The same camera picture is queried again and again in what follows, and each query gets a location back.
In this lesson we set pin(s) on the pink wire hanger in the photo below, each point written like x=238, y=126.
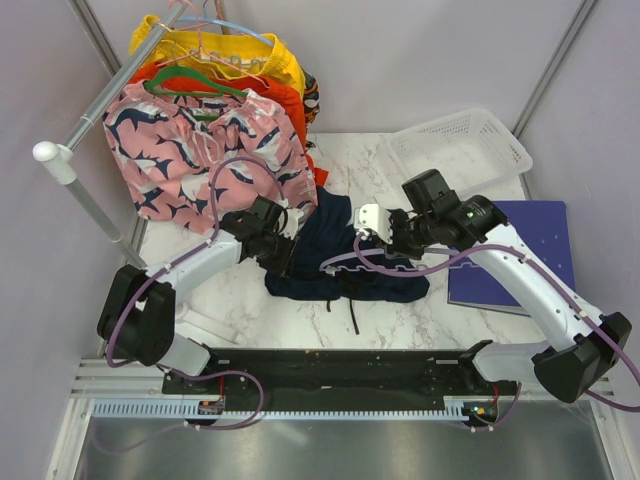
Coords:
x=220, y=12

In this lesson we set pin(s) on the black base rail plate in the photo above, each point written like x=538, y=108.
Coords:
x=253, y=378

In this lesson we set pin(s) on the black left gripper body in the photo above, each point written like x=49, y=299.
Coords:
x=265, y=255

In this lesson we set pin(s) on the black orange patterned garment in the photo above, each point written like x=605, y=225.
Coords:
x=311, y=99

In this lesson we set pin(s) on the blue binder folder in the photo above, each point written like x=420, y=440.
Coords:
x=543, y=226

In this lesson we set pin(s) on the navy blue shorts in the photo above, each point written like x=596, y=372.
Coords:
x=327, y=233

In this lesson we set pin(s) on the white plastic basket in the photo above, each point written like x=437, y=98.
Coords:
x=472, y=149

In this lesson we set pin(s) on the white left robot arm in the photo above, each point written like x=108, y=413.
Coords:
x=138, y=320

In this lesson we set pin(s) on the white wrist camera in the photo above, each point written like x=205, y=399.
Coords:
x=372, y=219
x=290, y=220

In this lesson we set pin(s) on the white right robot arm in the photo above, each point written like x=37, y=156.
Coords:
x=581, y=342

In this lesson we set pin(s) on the yellow shorts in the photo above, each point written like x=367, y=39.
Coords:
x=277, y=62

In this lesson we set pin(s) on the light blue cable duct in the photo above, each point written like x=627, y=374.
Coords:
x=191, y=409

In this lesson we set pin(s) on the light blue hanger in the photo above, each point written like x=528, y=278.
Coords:
x=198, y=23

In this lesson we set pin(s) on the translucent lilac hanger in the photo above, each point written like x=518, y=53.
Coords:
x=374, y=261

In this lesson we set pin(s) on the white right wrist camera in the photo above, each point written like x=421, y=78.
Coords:
x=372, y=219

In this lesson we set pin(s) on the green hanger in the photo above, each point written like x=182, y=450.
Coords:
x=224, y=104

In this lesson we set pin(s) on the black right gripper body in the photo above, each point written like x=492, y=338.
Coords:
x=411, y=232

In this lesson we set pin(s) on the silver clothes rack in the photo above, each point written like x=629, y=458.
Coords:
x=55, y=158

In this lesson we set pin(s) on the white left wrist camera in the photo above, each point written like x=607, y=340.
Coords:
x=290, y=220

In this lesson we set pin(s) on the orange shorts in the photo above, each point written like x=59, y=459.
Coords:
x=287, y=97

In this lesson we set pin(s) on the pink shark print shorts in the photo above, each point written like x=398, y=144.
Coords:
x=191, y=173

